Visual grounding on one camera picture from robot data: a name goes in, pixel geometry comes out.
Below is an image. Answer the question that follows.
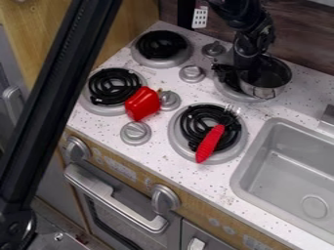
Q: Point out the silver pot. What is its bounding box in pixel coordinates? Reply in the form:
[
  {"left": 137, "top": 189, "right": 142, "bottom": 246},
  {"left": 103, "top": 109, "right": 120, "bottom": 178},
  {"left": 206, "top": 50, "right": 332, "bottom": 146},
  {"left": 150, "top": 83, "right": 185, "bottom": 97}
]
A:
[{"left": 215, "top": 54, "right": 294, "bottom": 101}]

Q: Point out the red toy pepper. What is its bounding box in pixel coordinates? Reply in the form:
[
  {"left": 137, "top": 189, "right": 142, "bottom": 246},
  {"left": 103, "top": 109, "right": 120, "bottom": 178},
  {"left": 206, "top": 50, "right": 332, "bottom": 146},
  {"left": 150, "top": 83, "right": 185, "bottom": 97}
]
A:
[{"left": 123, "top": 85, "right": 163, "bottom": 123}]

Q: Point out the black post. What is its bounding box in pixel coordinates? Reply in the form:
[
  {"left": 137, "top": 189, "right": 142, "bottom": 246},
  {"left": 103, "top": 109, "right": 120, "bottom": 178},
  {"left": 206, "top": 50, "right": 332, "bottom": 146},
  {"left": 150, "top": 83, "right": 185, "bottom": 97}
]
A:
[{"left": 176, "top": 0, "right": 199, "bottom": 31}]

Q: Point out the black metal frame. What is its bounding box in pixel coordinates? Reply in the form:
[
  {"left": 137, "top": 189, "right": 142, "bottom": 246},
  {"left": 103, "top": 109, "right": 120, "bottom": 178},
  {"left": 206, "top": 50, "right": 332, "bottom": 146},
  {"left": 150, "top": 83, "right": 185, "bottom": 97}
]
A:
[{"left": 0, "top": 0, "right": 124, "bottom": 250}]

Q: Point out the toy sink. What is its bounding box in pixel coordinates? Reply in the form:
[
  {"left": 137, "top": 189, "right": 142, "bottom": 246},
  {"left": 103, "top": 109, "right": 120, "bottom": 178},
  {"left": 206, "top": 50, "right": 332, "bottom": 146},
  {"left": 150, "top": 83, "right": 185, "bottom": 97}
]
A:
[{"left": 228, "top": 116, "right": 334, "bottom": 246}]

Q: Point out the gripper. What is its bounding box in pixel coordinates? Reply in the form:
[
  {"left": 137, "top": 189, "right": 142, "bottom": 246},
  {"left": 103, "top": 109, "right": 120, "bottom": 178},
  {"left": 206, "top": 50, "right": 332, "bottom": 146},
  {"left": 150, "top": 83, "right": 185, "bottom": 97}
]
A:
[{"left": 211, "top": 22, "right": 277, "bottom": 93}]

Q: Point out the toy stove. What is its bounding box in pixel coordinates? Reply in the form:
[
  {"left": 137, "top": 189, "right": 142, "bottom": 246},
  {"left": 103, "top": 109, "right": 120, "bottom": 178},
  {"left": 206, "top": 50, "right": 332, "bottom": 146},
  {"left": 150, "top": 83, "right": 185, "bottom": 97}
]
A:
[{"left": 79, "top": 28, "right": 294, "bottom": 166}]

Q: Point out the white perforated tag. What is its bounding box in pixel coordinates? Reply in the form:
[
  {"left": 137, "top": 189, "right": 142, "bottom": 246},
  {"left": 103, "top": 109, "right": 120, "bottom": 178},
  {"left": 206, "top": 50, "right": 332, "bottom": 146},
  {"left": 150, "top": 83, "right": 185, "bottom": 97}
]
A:
[{"left": 190, "top": 5, "right": 211, "bottom": 29}]

